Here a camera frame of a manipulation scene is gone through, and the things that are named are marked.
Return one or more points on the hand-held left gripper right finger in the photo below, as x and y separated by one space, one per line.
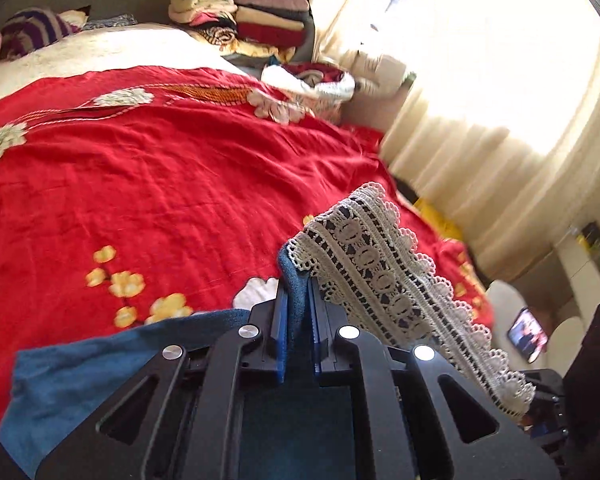
314 330

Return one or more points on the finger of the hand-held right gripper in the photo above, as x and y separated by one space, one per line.
545 405

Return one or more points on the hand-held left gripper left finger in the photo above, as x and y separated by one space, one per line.
275 325

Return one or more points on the blue denim pants lace trim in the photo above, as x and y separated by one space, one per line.
380 265

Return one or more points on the television screen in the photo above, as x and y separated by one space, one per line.
527 335

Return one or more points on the yellow cloth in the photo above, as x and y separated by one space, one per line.
437 217

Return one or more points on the red floral blanket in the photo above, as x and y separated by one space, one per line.
155 180

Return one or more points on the red and white garment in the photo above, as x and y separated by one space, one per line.
312 80

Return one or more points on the cream curtain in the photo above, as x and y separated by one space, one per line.
480 125

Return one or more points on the white padded jacket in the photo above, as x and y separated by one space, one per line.
380 70

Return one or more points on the pile of folded clothes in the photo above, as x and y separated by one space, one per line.
245 15

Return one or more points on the purple striped cloth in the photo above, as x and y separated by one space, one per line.
37 30

